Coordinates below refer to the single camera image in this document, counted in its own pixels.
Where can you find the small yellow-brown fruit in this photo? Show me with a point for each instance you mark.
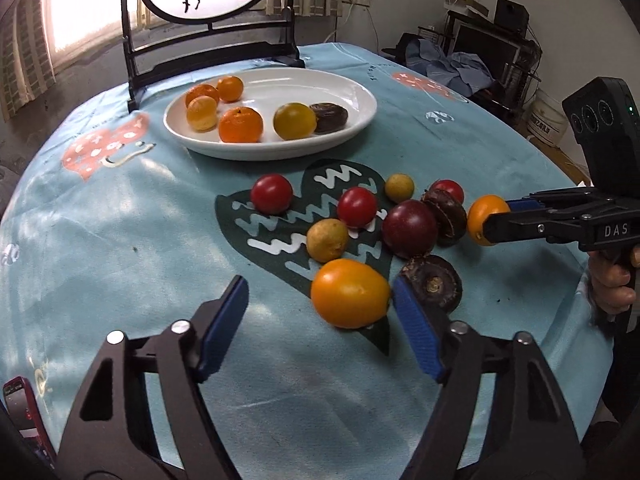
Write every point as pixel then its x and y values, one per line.
pixel 327 240

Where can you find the yellow pear-like fruit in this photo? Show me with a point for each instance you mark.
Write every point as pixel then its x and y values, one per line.
pixel 201 113

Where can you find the dark water chestnut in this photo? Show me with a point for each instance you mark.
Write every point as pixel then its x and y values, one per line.
pixel 434 281
pixel 330 117
pixel 450 216

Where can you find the orange persimmon tomato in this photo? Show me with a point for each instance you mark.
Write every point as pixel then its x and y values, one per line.
pixel 349 294

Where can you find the light blue tablecloth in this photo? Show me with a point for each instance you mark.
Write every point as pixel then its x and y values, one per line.
pixel 116 226

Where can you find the white oval plate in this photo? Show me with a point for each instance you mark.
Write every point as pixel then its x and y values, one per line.
pixel 265 89

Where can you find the black equipment shelf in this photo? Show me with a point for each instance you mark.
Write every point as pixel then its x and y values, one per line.
pixel 511 59

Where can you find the small orange fruit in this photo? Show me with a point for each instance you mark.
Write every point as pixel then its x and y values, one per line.
pixel 230 88
pixel 478 213

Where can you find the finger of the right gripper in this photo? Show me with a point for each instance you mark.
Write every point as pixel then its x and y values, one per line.
pixel 525 204
pixel 530 227

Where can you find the dark red plum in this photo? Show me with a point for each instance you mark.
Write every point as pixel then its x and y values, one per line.
pixel 410 230

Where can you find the left striped curtain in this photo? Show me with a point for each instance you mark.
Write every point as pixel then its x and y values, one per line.
pixel 26 66

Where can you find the small yellow round fruit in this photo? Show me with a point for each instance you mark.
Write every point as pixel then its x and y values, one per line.
pixel 399 187

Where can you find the dark water chestnut front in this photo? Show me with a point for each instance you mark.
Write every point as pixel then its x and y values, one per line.
pixel 434 281

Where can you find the right hand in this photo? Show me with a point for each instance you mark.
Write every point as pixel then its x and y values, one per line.
pixel 609 284

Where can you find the red smartphone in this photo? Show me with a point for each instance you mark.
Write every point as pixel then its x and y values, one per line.
pixel 25 416

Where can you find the yellow-green large fruit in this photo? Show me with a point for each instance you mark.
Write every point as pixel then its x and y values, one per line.
pixel 294 121

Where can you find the red cherry tomato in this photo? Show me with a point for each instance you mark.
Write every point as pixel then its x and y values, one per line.
pixel 357 207
pixel 271 194
pixel 453 188

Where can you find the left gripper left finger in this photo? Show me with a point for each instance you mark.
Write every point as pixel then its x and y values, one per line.
pixel 109 433

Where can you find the white plastic bucket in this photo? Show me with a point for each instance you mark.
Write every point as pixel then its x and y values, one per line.
pixel 546 121

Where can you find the blue clothes pile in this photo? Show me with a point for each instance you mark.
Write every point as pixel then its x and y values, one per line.
pixel 465 73

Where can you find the large mandarin orange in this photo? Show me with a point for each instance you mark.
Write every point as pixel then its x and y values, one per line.
pixel 240 125
pixel 201 90

